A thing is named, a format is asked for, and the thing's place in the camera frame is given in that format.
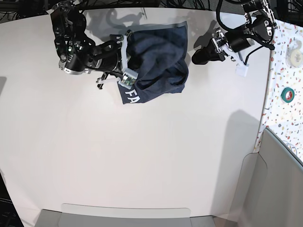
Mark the gripper body image-right arm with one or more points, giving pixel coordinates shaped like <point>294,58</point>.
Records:
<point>220,46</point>

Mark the gripper body image-left arm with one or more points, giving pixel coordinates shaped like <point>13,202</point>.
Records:
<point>112,58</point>

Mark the dark blue t-shirt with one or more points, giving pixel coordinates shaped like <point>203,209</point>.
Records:
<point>158,57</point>

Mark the clear tape roll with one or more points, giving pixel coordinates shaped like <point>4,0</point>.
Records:
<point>294,54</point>

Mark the green tape roll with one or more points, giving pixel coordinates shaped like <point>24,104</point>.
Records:
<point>287,95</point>

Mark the terrazzo patterned side surface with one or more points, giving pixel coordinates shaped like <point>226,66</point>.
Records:
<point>284,119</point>

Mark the grey chair right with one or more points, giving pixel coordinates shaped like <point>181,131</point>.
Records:
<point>270,188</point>

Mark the grey chair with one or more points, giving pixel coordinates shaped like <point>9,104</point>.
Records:
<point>270,188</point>
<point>72,215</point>

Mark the grey chair bottom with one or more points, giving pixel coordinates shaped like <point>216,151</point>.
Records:
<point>72,215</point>

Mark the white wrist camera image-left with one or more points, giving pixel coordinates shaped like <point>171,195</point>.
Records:
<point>129,77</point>

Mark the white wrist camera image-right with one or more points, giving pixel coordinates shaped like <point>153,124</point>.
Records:
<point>241,70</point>

